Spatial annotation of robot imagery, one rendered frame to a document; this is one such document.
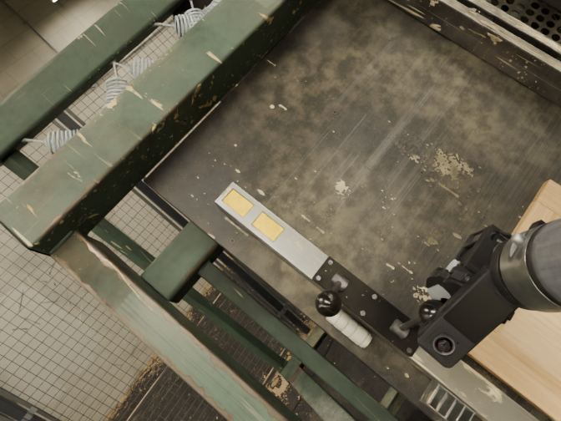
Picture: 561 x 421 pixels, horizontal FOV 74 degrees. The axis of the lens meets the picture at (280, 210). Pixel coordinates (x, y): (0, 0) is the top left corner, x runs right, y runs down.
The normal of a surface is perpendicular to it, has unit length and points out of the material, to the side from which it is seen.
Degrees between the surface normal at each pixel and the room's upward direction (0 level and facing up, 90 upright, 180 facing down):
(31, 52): 90
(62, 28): 90
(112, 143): 59
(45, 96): 90
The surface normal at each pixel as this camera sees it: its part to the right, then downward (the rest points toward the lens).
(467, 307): -0.34, 0.09
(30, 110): 0.41, 0.06
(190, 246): 0.01, -0.29
